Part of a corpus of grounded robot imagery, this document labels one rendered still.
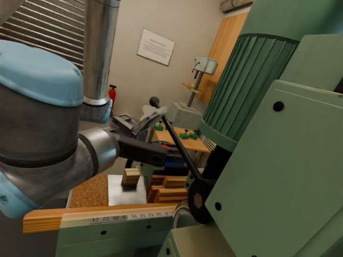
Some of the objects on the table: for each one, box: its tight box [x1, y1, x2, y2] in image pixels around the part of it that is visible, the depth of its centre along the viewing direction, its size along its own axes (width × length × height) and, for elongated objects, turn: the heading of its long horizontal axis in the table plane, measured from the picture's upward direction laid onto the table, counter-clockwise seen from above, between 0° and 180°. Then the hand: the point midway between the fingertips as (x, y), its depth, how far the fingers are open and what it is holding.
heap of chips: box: [69, 173, 109, 208], centre depth 44 cm, size 9×14×4 cm, turn 161°
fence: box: [57, 216, 173, 247], centre depth 44 cm, size 60×2×6 cm, turn 71°
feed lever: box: [149, 96, 217, 224], centre depth 37 cm, size 36×5×32 cm
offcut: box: [122, 168, 140, 185], centre depth 53 cm, size 4×3×4 cm
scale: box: [90, 211, 174, 225], centre depth 43 cm, size 50×1×1 cm, turn 71°
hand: (160, 129), depth 51 cm, fingers open, 14 cm apart
